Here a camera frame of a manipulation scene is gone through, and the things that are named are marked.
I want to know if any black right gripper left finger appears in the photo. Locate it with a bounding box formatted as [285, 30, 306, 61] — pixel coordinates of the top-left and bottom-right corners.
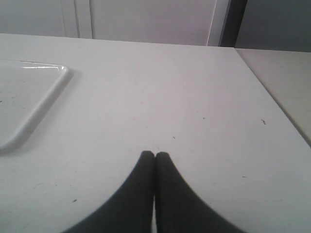
[66, 151, 155, 233]

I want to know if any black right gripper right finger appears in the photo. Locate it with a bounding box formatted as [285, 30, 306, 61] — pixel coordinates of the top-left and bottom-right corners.
[155, 152, 242, 233]

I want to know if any white rectangular plastic tray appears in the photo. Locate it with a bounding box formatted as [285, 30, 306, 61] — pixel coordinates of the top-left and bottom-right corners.
[0, 60, 69, 151]

